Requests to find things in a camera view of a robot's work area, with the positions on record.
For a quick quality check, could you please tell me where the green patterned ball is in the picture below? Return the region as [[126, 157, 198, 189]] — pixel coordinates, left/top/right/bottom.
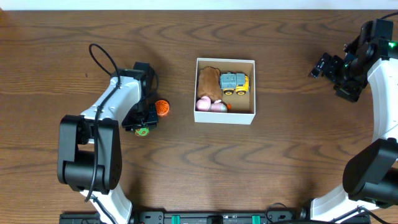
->
[[134, 128, 150, 137]]

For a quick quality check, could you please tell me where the pink white duck toy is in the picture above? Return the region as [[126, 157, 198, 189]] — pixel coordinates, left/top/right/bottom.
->
[[195, 96, 231, 113]]

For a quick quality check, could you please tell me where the brown plush toy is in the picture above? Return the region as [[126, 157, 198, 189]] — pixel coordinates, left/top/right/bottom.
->
[[197, 67, 223, 101]]

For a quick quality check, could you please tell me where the yellow grey toy truck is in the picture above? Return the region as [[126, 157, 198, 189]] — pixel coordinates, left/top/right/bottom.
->
[[220, 72, 249, 95]]

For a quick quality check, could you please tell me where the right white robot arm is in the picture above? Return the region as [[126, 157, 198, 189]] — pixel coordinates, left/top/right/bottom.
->
[[307, 53, 397, 222]]

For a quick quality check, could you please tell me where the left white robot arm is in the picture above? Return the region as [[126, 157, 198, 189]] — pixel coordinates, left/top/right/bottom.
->
[[57, 62, 159, 223]]

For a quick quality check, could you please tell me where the orange patterned ball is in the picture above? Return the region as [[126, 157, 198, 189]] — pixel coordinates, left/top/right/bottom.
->
[[155, 100, 170, 117]]

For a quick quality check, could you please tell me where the white cardboard box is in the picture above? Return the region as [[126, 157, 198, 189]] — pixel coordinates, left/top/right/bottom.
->
[[193, 58, 256, 124]]

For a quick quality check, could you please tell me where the left black cable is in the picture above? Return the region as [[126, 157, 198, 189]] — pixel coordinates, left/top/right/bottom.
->
[[83, 42, 160, 224]]

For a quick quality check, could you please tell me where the black cable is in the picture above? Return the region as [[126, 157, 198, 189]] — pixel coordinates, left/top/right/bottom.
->
[[266, 12, 398, 224], [83, 42, 160, 224]]

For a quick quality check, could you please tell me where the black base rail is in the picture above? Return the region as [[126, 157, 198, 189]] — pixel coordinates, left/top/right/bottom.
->
[[58, 202, 373, 224]]

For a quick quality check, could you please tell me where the right black cable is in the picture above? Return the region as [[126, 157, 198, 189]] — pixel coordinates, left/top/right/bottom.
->
[[266, 12, 398, 224]]

